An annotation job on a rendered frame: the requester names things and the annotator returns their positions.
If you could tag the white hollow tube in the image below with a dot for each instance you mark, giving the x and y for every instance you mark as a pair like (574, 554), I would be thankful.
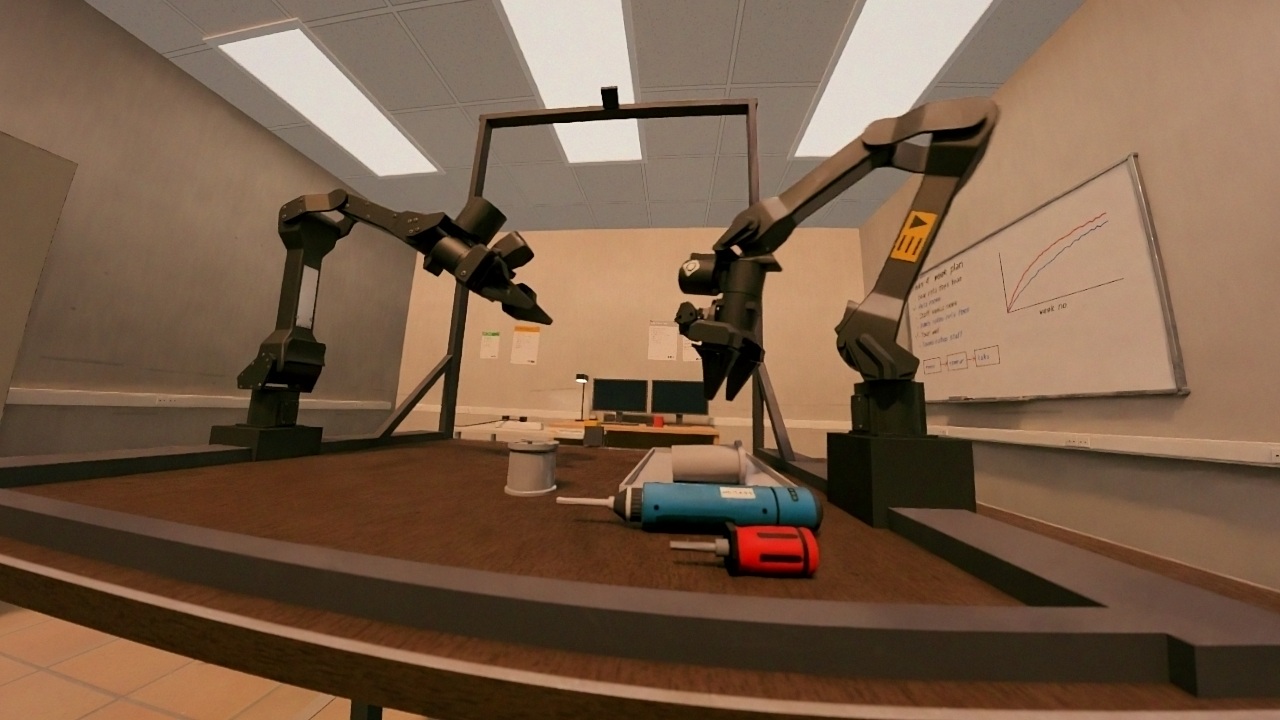
(709, 463)

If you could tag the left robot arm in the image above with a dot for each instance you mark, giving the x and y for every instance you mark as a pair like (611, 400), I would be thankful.
(888, 404)

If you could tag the white shallow rectangular tray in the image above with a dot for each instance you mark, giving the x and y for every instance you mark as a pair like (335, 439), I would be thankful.
(656, 466)

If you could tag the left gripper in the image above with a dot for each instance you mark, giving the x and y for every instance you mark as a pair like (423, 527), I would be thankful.
(719, 340)

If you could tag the red screwdriver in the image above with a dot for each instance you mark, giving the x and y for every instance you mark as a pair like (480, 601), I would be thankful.
(772, 550)

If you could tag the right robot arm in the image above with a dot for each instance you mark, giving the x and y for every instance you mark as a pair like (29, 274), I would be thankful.
(308, 235)

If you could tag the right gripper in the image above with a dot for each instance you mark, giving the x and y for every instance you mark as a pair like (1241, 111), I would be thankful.
(490, 276)

